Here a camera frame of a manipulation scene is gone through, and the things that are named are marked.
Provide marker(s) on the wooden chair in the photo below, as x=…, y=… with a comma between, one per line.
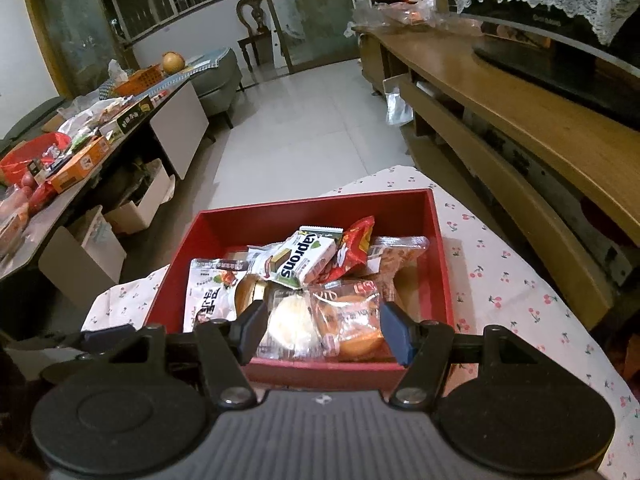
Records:
x=255, y=25

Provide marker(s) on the clear plastic bags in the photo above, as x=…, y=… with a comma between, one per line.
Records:
x=415, y=15

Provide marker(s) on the round pastry packet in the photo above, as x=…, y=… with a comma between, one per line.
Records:
x=350, y=320

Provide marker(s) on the orange flat box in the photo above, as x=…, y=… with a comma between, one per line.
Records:
x=80, y=162

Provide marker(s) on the white green wafer packet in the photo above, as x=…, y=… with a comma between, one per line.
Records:
x=300, y=257

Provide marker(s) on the black television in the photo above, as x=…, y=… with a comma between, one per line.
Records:
x=575, y=70

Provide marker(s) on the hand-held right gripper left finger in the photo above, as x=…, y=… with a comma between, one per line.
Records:
x=252, y=329

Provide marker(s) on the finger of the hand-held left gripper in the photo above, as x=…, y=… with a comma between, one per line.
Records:
x=70, y=371
x=107, y=337

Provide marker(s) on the grey sofa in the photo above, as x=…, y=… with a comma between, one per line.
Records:
x=215, y=85

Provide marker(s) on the red cardboard box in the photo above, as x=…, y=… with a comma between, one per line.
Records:
x=430, y=260

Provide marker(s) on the orange basket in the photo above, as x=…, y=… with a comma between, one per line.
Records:
x=140, y=81

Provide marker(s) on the white snack packet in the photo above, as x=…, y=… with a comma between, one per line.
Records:
x=212, y=295

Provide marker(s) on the cherry print tablecloth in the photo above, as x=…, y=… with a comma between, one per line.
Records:
x=500, y=285

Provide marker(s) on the dark top coffee table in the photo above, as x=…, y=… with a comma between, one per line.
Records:
x=50, y=220

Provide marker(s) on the wooden tv cabinet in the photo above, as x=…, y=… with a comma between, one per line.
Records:
x=525, y=125

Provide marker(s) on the yellow round fruit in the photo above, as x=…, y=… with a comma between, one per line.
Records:
x=171, y=61

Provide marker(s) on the red plastic bag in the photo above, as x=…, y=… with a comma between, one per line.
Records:
x=30, y=155

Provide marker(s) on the silver foil bag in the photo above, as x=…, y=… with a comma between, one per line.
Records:
x=399, y=105

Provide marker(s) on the gold snack packet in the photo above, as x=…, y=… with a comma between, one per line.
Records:
x=252, y=292

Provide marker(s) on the red snack packet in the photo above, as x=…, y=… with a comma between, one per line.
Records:
x=352, y=247

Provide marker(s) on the white open cardboard box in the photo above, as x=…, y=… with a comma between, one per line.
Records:
x=145, y=200

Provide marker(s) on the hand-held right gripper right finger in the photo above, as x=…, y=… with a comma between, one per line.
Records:
x=395, y=336

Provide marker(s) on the dark printed box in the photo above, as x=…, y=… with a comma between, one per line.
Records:
x=130, y=114

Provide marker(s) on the clear cake packet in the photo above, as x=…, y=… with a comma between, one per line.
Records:
x=290, y=325

